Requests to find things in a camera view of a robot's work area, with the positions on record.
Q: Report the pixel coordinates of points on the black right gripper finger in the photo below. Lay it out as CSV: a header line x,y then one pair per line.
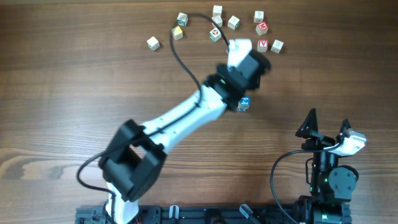
x,y
309,127
344,130

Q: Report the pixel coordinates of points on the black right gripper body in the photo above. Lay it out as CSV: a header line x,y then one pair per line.
x,y
318,142

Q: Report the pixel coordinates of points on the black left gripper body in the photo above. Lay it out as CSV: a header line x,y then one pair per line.
x,y
227,78

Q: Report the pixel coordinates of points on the blue letter wooden block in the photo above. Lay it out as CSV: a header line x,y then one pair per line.
x,y
244,103

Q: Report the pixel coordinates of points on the red A wooden block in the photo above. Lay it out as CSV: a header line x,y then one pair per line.
x,y
262,45

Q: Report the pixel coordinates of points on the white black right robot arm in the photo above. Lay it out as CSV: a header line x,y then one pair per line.
x,y
331,184

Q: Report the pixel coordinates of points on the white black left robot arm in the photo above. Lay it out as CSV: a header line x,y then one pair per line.
x,y
136,154

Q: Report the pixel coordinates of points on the green ball picture block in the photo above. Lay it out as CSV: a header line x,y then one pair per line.
x,y
215,35

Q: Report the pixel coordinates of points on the plain wooden block far right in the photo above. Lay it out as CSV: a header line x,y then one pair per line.
x,y
277,46

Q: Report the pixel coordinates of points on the plain wooden block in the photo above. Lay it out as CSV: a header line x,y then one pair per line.
x,y
217,10
277,46
153,43
258,16

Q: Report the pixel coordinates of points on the green edged wooden block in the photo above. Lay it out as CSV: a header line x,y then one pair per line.
x,y
233,22

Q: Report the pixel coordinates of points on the red M wooden block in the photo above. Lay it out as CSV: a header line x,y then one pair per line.
x,y
262,28

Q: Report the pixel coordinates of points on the red side wooden block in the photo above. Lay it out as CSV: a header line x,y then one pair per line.
x,y
218,20

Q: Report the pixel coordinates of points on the plain wooden block upper right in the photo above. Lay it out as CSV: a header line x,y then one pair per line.
x,y
258,16

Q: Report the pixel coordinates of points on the yellow top wooden block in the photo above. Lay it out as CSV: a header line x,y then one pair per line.
x,y
177,33

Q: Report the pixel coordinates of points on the plain wooden block top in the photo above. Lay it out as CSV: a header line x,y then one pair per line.
x,y
217,10

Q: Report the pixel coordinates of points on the green side wooden block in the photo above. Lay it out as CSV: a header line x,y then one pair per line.
x,y
182,19

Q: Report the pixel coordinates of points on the plain wooden block far left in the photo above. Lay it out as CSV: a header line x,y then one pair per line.
x,y
153,43

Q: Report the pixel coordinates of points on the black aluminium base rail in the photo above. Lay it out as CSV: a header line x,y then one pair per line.
x,y
271,214

